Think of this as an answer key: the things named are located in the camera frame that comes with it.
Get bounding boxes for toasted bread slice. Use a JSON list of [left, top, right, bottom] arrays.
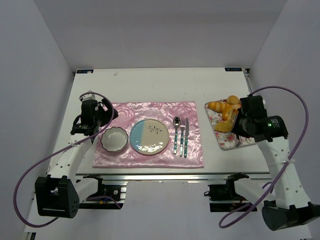
[[214, 120, 234, 133]]

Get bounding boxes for metal tongs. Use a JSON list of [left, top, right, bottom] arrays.
[[234, 134, 242, 148]]

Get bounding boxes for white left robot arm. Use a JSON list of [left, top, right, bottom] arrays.
[[35, 96, 118, 219]]

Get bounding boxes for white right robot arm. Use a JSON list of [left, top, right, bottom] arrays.
[[232, 95, 320, 231]]

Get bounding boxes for round bread bun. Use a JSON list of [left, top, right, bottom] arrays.
[[226, 95, 240, 105]]

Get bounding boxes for striped long bread roll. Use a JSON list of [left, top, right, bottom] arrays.
[[207, 101, 230, 113]]

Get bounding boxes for pink satin placemat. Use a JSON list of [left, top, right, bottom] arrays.
[[92, 101, 204, 169]]

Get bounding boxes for white scalloped bowl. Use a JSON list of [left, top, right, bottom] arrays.
[[100, 127, 129, 153]]

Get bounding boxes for glazed donut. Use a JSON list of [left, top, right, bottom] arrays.
[[222, 104, 241, 121]]

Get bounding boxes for floral rectangular tray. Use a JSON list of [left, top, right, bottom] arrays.
[[204, 102, 256, 151]]

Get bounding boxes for left blue table label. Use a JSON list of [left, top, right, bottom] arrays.
[[76, 69, 94, 74]]

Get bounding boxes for blue table label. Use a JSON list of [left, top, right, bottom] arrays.
[[224, 67, 243, 72], [76, 69, 94, 74]]

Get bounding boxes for blue and cream plate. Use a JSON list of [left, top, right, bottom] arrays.
[[129, 118, 170, 156]]

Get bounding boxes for right blue table label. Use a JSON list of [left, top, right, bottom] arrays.
[[224, 67, 243, 72]]

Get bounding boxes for teal handled knife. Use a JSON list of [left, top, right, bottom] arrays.
[[183, 118, 190, 158]]

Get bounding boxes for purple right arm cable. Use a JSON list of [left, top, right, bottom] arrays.
[[218, 86, 309, 229]]

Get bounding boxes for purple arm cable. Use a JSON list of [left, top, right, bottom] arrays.
[[218, 86, 309, 229], [12, 91, 115, 228]]

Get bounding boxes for teal handled fork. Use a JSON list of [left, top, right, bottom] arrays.
[[179, 117, 186, 157]]

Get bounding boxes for teal handled spoon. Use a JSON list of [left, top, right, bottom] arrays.
[[173, 116, 181, 154]]

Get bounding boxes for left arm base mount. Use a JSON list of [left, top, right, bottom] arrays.
[[72, 174, 127, 210]]

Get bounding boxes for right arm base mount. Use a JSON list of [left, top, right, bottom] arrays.
[[203, 172, 252, 213]]

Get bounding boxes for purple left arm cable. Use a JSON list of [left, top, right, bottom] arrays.
[[12, 91, 115, 228]]

